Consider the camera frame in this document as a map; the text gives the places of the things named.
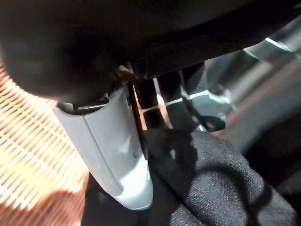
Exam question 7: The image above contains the woven wicker basket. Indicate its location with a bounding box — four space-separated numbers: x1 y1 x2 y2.
0 58 90 226

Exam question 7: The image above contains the black cloth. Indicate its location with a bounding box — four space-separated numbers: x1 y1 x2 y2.
82 128 297 226

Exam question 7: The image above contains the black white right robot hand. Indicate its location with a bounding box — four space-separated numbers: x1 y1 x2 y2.
0 0 301 210

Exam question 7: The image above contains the grey front-load washing machine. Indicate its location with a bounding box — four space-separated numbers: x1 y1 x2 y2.
204 23 301 189

